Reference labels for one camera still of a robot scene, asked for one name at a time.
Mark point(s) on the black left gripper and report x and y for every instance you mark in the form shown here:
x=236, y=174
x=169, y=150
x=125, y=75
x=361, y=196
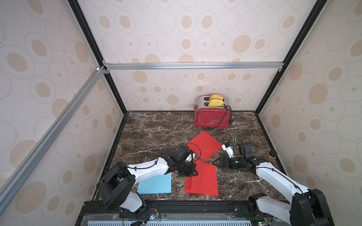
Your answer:
x=190, y=173

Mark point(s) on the horizontal aluminium frame bar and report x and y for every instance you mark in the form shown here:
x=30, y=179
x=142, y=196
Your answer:
x=182, y=66

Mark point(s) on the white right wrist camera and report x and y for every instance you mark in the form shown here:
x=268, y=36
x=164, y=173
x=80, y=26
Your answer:
x=244, y=150

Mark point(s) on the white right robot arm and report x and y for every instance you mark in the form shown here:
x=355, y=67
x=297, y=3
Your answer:
x=304, y=206

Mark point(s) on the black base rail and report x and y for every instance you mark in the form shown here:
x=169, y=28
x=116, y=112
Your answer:
x=178, y=213

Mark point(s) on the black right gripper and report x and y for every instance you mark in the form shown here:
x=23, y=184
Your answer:
x=225, y=162

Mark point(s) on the red paper sheet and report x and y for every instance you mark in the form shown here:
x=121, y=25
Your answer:
x=205, y=183
x=205, y=145

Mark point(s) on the jar with black lid far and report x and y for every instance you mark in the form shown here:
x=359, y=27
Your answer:
x=271, y=156

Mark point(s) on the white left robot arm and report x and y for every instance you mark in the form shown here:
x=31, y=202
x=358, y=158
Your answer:
x=115, y=187

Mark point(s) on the red polka dot toaster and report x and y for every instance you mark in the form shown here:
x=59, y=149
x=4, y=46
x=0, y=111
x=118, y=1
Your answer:
x=212, y=117

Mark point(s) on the yellow toast slice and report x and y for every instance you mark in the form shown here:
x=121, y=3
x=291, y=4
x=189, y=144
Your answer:
x=216, y=96
x=216, y=102

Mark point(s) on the yellow toast slice rear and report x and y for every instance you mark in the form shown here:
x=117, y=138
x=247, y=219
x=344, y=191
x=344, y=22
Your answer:
x=216, y=96

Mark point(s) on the yellow toast slice front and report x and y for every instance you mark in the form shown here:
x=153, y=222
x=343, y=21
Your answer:
x=216, y=102

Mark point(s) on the light blue paper sheet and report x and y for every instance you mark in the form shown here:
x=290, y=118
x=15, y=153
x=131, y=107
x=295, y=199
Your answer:
x=161, y=184

